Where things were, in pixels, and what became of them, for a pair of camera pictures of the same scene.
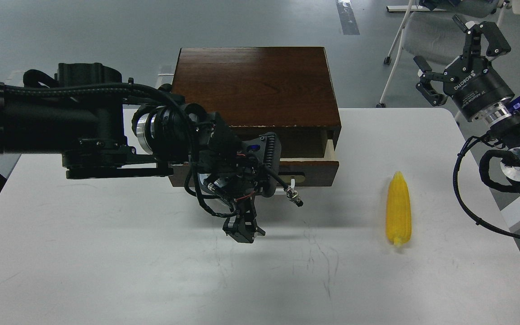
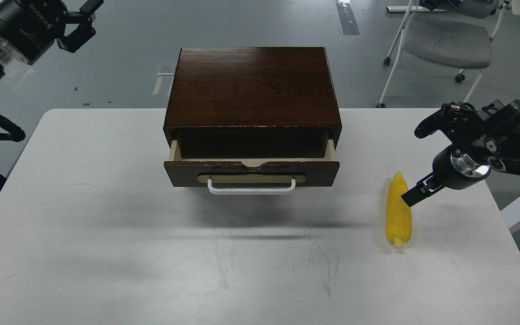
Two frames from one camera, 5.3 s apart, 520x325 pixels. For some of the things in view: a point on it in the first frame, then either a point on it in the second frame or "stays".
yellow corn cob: x=398 y=222 stays
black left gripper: x=231 y=171 to x=27 y=27
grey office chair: x=429 y=32 stays
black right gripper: x=475 y=91 to x=453 y=168
